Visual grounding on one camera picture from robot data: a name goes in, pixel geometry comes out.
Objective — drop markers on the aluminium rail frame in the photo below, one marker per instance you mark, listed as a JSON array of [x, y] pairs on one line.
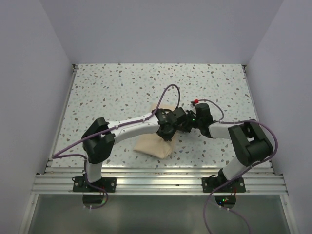
[[156, 196]]

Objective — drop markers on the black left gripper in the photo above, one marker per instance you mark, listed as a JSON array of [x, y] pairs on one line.
[[167, 129]]

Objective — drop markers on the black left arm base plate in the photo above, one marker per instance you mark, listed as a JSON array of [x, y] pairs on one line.
[[105, 183]]

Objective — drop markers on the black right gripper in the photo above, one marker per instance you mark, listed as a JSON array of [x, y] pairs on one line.
[[192, 121]]

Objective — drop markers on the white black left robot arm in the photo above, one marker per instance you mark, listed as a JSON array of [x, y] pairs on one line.
[[101, 136]]

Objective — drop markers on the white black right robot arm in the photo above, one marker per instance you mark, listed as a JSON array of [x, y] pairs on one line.
[[250, 143]]

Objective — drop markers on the beige cloth mat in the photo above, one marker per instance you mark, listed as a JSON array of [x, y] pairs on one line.
[[154, 145]]

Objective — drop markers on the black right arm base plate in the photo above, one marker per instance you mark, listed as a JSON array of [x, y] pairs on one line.
[[209, 184]]

